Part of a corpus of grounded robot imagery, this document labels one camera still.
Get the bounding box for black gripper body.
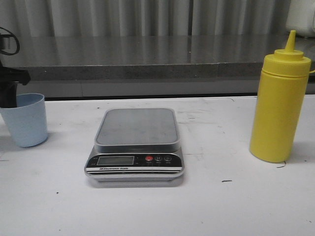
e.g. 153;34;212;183
0;63;31;85

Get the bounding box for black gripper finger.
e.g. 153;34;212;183
0;81;18;108

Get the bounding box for light blue plastic cup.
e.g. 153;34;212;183
0;93;48;148

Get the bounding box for yellow squeeze bottle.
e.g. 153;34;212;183
250;30;312;163

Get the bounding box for silver digital kitchen scale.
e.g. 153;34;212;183
84;108;185;182

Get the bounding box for grey stone countertop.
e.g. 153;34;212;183
0;34;315;100

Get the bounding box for white rice cooker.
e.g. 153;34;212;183
285;0;315;37

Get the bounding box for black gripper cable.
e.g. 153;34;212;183
0;27;20;56

